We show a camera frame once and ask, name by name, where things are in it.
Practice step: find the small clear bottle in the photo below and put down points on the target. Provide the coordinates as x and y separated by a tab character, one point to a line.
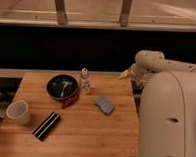
84	81

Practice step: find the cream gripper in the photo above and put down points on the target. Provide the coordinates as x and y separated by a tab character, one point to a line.
129	73

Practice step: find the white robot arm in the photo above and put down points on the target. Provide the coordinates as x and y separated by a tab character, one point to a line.
167	117

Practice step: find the black bowl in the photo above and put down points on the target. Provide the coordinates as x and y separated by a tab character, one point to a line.
55	85

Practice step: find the metal spoon in bowl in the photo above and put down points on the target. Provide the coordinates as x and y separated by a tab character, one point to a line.
65	84

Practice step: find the black striped box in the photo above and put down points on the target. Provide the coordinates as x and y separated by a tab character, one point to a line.
45	127

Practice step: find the white ceramic cup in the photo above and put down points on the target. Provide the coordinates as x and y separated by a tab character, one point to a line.
18	111

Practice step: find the blue sponge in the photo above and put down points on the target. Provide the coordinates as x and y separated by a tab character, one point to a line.
105	106

